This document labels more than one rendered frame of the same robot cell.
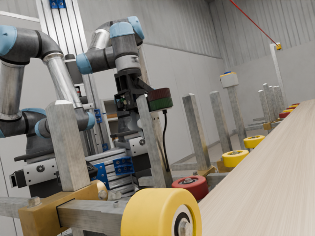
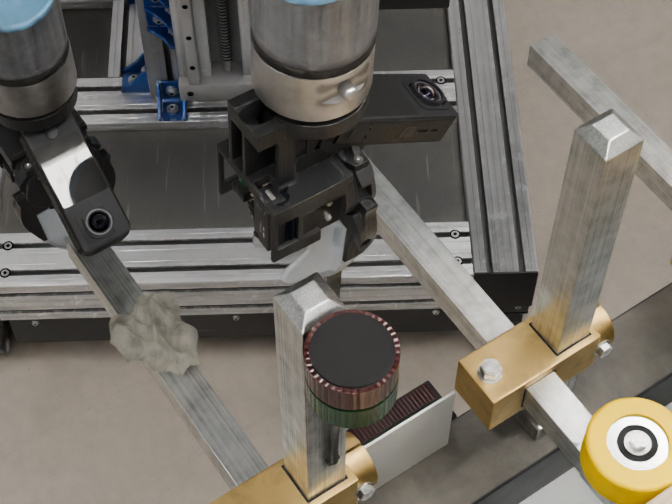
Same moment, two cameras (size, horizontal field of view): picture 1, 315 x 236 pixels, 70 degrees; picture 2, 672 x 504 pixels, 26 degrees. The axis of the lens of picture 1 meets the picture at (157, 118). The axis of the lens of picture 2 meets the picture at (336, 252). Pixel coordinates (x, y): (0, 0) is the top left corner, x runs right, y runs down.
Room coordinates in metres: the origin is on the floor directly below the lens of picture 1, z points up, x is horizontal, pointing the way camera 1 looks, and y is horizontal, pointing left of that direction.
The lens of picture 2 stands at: (0.16, -0.16, 1.92)
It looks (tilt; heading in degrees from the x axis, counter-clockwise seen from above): 56 degrees down; 20
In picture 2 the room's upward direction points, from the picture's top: straight up
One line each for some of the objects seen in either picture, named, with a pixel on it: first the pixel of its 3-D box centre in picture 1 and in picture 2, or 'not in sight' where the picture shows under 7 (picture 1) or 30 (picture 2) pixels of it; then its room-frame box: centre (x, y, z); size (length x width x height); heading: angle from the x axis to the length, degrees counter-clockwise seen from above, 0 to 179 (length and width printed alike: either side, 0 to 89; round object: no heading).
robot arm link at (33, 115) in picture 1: (34, 120); not in sight; (1.20, 0.64, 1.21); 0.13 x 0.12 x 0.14; 141
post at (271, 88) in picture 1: (275, 109); not in sight; (2.23, -1.16, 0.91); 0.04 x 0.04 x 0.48; 54
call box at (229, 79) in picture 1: (229, 81); not in sight; (1.22, -0.43, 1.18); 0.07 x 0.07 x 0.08; 54
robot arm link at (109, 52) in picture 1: (123, 55); not in sight; (0.81, 0.07, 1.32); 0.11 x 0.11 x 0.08; 0
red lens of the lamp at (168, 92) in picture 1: (159, 95); (352, 359); (0.58, -0.02, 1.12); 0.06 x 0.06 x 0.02
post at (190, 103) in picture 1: (202, 158); (565, 307); (0.81, -0.13, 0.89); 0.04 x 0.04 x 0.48; 54
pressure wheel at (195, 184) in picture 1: (193, 203); not in sight; (0.52, -0.04, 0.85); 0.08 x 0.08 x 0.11
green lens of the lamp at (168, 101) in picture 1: (161, 104); (351, 378); (0.58, -0.02, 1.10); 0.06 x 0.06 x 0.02
